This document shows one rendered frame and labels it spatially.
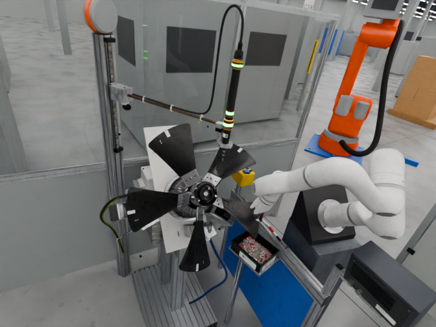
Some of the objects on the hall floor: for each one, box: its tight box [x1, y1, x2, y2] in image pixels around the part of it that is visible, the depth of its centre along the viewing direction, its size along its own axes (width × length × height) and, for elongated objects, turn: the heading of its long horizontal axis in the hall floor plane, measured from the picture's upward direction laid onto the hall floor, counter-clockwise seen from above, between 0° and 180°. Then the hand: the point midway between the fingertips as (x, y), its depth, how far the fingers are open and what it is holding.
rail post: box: [217, 198, 231, 270], centre depth 213 cm, size 4×4×78 cm
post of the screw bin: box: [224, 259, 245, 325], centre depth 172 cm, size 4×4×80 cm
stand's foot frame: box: [132, 263, 218, 327], centre depth 199 cm, size 62×46×8 cm
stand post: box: [160, 241, 172, 285], centre depth 181 cm, size 4×9×115 cm, turn 106°
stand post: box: [170, 247, 188, 311], centre depth 171 cm, size 4×9×91 cm, turn 106°
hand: (255, 215), depth 136 cm, fingers closed
